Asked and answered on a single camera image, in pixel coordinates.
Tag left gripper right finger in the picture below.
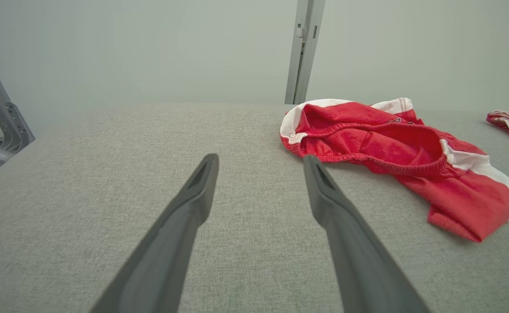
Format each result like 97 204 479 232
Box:
303 155 431 313

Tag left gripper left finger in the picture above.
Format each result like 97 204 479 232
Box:
89 153 220 313

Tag red white sports shorts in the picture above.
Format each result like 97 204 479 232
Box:
279 97 509 243

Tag grey double partition post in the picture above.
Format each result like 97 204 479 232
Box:
284 0 326 105

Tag grey metal support frame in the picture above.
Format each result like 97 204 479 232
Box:
0 37 36 186

